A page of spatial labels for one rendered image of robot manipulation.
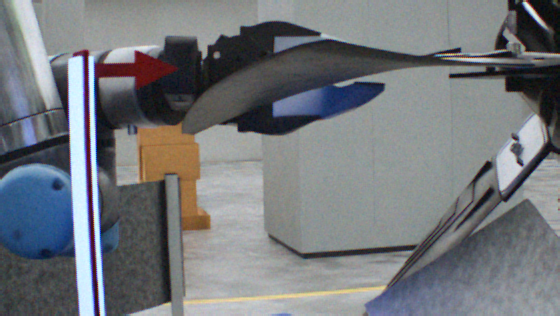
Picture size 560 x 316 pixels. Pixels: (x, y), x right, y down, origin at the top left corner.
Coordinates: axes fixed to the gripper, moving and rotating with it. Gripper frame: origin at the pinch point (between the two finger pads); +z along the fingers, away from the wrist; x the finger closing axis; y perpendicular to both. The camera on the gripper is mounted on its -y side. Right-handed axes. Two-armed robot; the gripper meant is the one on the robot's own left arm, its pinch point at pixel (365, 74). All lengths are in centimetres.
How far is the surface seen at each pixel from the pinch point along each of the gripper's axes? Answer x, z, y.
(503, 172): 7.2, 9.0, 13.3
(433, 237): 13.3, 2.0, 15.0
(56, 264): 31, -133, 129
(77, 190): 9.5, -9.7, -23.5
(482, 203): 10.0, 7.5, 10.8
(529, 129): 3.3, 11.2, 14.6
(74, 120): 5.4, -9.8, -23.9
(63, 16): -88, -280, 312
